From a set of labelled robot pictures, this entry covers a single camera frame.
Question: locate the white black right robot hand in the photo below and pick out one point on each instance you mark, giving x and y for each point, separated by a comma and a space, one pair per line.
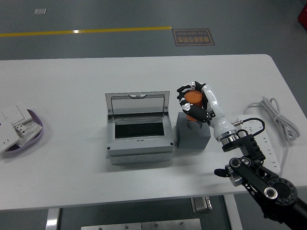
217, 112

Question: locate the orange cylinder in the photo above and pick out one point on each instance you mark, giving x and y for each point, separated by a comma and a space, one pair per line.
194, 98

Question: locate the grey box with clear lid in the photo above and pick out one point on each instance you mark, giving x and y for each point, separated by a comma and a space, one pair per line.
139, 149

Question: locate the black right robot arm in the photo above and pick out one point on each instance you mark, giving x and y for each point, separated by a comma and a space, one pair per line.
254, 171

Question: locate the grey cube with round hole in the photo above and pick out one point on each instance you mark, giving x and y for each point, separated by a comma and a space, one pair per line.
192, 140

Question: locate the white power strip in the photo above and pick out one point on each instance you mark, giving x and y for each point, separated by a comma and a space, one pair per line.
269, 146

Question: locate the brown floor sign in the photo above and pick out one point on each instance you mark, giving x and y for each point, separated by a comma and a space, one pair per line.
193, 37

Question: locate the white table leg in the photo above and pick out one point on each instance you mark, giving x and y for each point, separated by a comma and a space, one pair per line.
52, 219
232, 213

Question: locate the red object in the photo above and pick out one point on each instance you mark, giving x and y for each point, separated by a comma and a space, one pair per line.
302, 15

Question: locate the yellow floor tape line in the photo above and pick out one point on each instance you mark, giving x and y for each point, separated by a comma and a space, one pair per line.
84, 31

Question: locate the purple tray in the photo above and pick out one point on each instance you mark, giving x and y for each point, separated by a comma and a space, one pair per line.
36, 121

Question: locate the white circuit breaker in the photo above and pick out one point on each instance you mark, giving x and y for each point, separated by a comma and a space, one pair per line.
25, 129

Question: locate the small grey floor plate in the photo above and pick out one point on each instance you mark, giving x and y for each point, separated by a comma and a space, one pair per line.
40, 11

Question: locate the white socket panel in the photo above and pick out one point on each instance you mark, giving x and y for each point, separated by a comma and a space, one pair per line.
6, 140

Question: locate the grey metal table bracket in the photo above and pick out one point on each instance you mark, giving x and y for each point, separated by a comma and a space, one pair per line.
202, 204

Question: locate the grey metal base plate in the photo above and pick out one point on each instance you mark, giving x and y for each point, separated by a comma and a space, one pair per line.
144, 225

